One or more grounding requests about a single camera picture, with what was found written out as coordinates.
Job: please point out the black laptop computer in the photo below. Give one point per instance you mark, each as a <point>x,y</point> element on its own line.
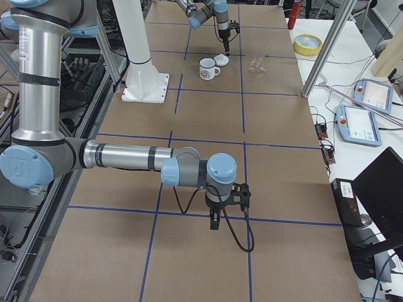
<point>379,189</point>

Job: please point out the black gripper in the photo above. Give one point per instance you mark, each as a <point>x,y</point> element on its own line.
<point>215,207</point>
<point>224,34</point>

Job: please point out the blue teach pendant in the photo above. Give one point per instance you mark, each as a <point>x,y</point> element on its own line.
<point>357,125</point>
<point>376,94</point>

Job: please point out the black box device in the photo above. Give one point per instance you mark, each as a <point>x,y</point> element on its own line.
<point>346,202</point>

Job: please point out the orange black connector hub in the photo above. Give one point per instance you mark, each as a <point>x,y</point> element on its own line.
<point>321,130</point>

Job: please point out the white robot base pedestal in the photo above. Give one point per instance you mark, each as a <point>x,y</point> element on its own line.
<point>144,83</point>

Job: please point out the yellow tape roll with plate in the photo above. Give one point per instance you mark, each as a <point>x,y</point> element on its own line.
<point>307,45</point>

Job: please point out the red cylinder bottle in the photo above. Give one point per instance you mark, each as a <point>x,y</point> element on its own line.
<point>297,4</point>

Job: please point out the far blue teach pendant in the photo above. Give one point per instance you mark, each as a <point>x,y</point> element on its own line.
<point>376,94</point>

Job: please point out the white enamel mug blue rim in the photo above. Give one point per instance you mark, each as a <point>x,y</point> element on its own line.
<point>208,69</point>

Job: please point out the near blue teach pendant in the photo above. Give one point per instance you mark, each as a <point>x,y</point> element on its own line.
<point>357,125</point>

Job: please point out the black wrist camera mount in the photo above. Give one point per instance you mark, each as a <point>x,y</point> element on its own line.
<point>234,25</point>

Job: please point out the wooden beam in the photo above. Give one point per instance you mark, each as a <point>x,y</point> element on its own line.
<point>390,56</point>

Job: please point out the aluminium frame post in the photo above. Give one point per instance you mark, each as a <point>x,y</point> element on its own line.
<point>329,42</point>

